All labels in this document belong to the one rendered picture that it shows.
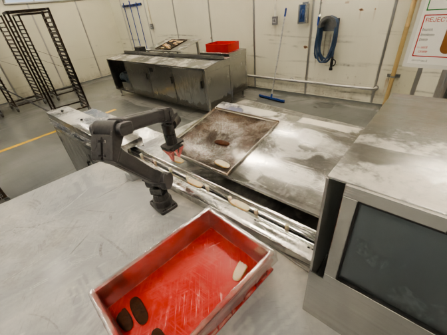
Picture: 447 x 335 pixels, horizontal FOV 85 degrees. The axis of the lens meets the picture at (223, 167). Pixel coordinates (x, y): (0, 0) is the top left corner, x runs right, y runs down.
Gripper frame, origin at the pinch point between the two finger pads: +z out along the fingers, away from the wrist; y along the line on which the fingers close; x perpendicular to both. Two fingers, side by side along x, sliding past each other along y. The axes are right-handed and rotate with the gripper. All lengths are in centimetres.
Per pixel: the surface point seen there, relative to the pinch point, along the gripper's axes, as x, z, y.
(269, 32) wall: -165, 5, -372
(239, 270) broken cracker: 59, 9, 27
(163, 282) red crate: 41, 10, 45
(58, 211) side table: -31, 11, 53
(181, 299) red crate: 50, 9, 45
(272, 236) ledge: 62, 7, 10
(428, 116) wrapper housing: 91, -37, -13
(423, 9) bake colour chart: 78, -53, -76
